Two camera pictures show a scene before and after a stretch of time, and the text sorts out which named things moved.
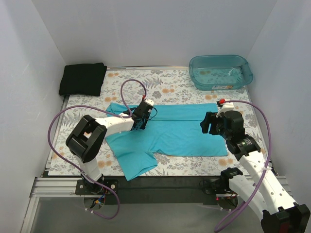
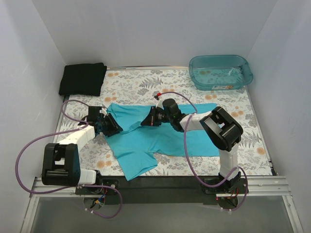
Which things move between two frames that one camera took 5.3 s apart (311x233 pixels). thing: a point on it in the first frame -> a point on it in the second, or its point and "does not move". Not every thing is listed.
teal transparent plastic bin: [219, 72] does not move
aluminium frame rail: [42, 187] does not move
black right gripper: [213, 124] -> [153, 116]
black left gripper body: [139, 123] -> [108, 126]
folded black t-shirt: [82, 79] does not move
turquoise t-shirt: [175, 128] does not move
